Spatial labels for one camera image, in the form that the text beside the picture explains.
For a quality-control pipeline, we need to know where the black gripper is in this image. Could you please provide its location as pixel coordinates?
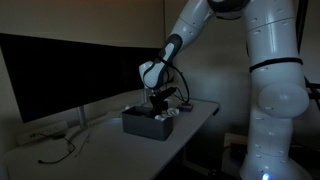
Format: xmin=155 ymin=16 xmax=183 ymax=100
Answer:
xmin=149 ymin=93 xmax=169 ymax=120

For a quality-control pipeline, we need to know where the white clothing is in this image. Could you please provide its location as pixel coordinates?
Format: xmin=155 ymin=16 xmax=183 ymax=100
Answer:
xmin=154 ymin=106 xmax=181 ymax=122

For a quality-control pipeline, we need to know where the grey fabric box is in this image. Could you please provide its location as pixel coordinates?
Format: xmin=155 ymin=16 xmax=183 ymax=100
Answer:
xmin=121 ymin=105 xmax=175 ymax=142

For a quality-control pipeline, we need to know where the black computer monitor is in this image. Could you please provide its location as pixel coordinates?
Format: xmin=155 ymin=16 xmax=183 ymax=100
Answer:
xmin=120 ymin=45 xmax=162 ymax=93
xmin=0 ymin=32 xmax=125 ymax=124

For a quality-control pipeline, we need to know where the silver monitor stand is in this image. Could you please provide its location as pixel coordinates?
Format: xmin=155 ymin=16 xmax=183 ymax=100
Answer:
xmin=65 ymin=105 xmax=125 ymax=141

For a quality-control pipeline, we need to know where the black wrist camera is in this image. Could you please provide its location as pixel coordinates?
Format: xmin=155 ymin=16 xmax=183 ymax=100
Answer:
xmin=158 ymin=86 xmax=179 ymax=100

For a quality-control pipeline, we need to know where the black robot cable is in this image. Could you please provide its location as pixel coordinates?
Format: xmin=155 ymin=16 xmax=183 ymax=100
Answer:
xmin=154 ymin=54 xmax=191 ymax=105

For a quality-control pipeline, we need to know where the black desk cable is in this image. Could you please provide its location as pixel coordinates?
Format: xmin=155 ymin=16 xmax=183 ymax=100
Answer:
xmin=37 ymin=132 xmax=77 ymax=165

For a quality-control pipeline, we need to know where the black metal frame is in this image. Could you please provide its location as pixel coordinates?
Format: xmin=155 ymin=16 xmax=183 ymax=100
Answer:
xmin=303 ymin=75 xmax=320 ymax=113

